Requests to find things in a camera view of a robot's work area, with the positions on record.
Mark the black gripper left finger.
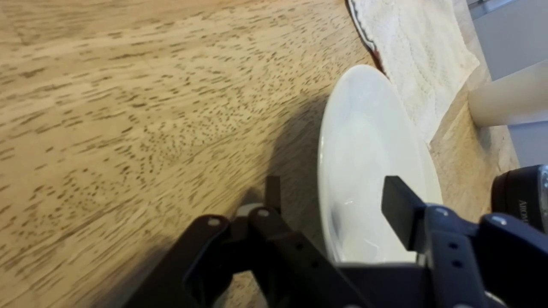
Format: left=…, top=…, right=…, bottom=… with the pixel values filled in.
left=121, top=174, right=373, bottom=308

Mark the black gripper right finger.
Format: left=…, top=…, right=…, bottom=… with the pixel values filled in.
left=380, top=174, right=548, bottom=308

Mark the large white plate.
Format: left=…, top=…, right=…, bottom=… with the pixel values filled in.
left=316, top=63, right=443, bottom=265

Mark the white lidded paper cup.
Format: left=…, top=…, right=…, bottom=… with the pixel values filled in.
left=467, top=58, right=548, bottom=128

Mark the stained white cloth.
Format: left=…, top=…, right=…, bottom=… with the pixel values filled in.
left=344, top=0, right=482, bottom=144

